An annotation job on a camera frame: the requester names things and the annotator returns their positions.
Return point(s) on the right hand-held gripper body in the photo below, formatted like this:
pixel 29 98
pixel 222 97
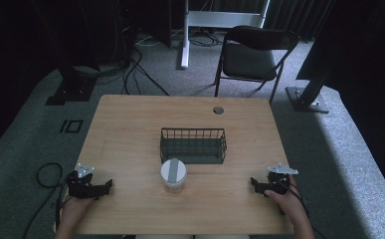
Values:
pixel 279 181

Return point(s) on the white jar with grey-striped lid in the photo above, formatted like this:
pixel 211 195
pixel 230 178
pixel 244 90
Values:
pixel 173 174

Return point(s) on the black folding chair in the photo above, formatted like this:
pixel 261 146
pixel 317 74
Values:
pixel 251 59

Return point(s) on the white desk frame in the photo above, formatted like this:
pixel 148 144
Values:
pixel 220 19

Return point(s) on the black stand with metal base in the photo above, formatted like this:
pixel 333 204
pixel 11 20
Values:
pixel 307 98

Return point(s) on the person's right hand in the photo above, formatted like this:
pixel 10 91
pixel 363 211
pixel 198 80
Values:
pixel 288 202

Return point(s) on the black stand with flat base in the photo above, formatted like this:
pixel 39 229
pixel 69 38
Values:
pixel 72 88

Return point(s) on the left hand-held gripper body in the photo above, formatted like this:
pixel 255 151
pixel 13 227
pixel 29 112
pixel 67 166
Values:
pixel 79 186

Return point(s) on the dark curtain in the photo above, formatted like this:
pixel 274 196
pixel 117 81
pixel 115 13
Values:
pixel 299 18

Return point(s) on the person's left hand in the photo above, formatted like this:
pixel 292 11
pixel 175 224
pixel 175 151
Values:
pixel 75 207

